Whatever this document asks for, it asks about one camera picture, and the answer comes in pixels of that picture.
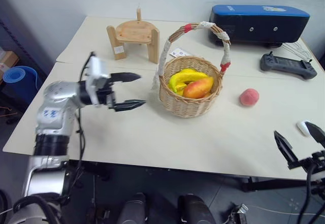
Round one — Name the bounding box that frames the white printed card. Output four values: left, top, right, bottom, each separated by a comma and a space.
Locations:
169, 48, 192, 58

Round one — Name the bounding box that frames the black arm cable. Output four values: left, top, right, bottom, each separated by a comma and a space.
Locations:
74, 52, 99, 184
297, 163, 325, 224

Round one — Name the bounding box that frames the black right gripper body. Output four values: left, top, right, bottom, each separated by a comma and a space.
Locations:
296, 149, 325, 177

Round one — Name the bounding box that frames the yellow green banana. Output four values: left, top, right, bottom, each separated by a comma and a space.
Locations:
168, 68, 209, 97

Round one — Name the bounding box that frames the pink peach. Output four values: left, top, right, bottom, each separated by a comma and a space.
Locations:
239, 88, 261, 107

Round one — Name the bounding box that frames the thin wire hanger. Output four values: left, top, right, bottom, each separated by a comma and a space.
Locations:
281, 42, 313, 62

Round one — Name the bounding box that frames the dark rounded shape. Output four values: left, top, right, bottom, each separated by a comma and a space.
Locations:
118, 193, 148, 224
177, 194, 213, 224

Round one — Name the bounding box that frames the small metal clamp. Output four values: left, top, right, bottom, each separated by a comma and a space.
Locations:
227, 203, 249, 224

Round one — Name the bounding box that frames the red yellow mango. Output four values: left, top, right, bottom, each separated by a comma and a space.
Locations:
183, 76, 215, 100

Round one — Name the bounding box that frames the wicker basket with handle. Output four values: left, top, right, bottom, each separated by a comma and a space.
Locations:
151, 21, 232, 119

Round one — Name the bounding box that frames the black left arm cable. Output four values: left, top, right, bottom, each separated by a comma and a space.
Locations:
74, 52, 99, 184

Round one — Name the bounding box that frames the grey handheld controller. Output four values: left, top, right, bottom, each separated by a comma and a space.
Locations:
259, 51, 318, 81

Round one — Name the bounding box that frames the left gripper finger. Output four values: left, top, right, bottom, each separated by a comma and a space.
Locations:
109, 72, 142, 83
113, 99, 147, 113

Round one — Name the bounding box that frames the brown cardboard box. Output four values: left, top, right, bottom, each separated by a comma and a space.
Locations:
0, 48, 20, 83

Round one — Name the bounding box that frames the rolled blue foam mat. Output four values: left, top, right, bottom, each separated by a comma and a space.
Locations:
3, 66, 39, 101

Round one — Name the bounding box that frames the small white object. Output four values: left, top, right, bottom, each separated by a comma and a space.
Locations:
296, 120, 311, 136

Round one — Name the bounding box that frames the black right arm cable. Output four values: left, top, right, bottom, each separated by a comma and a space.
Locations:
297, 163, 325, 224

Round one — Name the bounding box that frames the wooden stand with peg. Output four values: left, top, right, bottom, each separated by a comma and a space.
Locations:
106, 4, 160, 65

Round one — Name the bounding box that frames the blue and black case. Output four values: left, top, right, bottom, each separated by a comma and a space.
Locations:
209, 4, 311, 48

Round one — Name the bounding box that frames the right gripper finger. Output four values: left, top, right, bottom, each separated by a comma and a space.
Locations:
273, 130, 300, 170
304, 121, 325, 149

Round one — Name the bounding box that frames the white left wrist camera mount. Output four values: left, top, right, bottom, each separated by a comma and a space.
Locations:
85, 56, 112, 106

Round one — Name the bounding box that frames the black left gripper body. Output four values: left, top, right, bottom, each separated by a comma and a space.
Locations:
97, 77, 118, 110

